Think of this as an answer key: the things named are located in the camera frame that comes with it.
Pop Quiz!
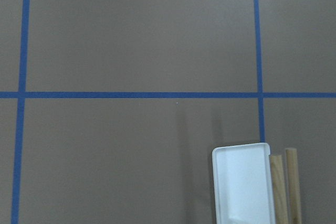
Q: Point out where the white rack base tray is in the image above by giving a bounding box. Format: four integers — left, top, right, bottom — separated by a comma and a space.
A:
212, 143, 276, 223

